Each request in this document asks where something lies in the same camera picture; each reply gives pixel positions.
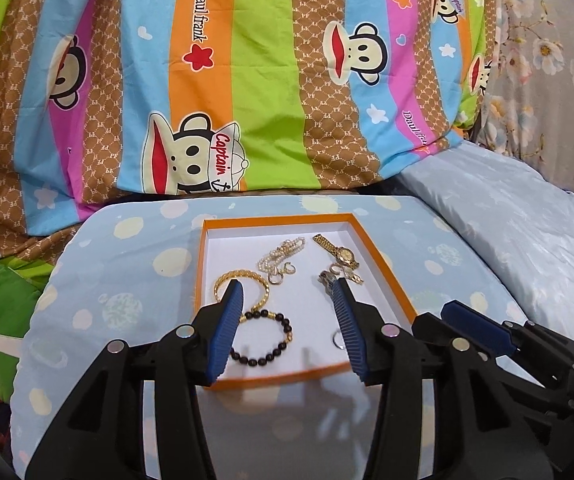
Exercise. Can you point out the silver wristwatch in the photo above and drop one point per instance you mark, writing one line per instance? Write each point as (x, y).
(326, 280)

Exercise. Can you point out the pale blue pillow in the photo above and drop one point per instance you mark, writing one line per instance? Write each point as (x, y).
(492, 210)

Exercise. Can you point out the orange jewelry box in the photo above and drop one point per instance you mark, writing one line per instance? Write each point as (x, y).
(237, 255)

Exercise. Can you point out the gold hoop earrings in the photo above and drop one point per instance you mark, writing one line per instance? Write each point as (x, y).
(274, 277)

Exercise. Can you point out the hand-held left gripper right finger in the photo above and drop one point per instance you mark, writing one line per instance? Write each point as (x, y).
(349, 332)

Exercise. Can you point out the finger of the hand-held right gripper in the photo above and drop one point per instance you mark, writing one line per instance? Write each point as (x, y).
(472, 322)
(427, 327)

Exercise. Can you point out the blue polka-dot mat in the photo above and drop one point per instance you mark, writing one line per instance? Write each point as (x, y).
(117, 270)

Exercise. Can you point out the striped cartoon monkey blanket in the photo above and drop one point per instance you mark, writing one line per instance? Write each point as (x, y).
(267, 85)

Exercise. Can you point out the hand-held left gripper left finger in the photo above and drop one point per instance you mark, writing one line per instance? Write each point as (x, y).
(227, 330)

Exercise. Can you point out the grey floral cloth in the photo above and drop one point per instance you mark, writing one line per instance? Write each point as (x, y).
(542, 60)

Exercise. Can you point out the gold wristwatch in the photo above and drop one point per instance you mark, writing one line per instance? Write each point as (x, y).
(346, 256)

